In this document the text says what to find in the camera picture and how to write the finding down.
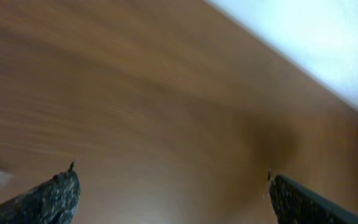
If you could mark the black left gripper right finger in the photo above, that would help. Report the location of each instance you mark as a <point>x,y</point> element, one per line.
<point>295,204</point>

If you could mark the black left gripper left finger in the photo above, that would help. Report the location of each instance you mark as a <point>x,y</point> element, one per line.
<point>52,202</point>

